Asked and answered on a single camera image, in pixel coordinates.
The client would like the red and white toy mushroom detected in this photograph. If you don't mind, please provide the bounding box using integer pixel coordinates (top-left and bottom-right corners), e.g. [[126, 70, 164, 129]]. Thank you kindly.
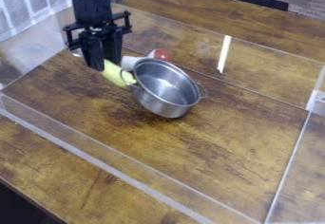
[[120, 48, 171, 71]]

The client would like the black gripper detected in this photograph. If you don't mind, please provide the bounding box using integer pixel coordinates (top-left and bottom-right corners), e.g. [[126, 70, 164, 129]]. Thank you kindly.
[[62, 0, 132, 71]]

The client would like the green handled metal spoon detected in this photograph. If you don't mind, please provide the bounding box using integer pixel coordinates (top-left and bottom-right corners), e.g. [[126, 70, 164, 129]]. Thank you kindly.
[[72, 52, 137, 89]]

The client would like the clear acrylic enclosure wall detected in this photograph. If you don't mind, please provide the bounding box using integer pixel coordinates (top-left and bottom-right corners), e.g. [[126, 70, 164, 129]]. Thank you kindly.
[[0, 10, 325, 224]]

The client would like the stainless steel pot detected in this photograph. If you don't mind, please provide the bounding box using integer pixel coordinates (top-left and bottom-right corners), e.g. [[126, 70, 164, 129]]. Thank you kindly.
[[118, 58, 207, 119]]

